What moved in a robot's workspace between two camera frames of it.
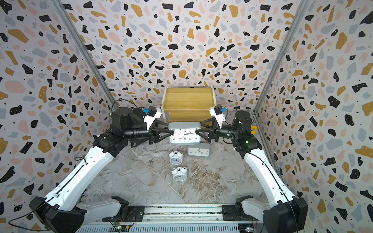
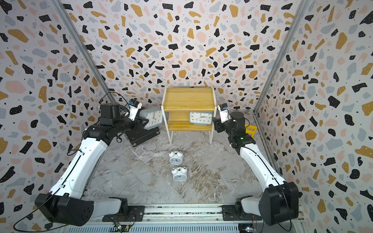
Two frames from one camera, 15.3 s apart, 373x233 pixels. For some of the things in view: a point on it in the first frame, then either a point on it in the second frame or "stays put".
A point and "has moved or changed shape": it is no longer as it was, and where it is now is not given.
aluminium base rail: (198, 219) stays put
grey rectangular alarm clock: (184, 133) -> (201, 118)
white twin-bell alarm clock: (176, 157) stays put
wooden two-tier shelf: (188, 104) stays put
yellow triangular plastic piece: (253, 127) stays put
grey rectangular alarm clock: (200, 149) has moved or changed shape
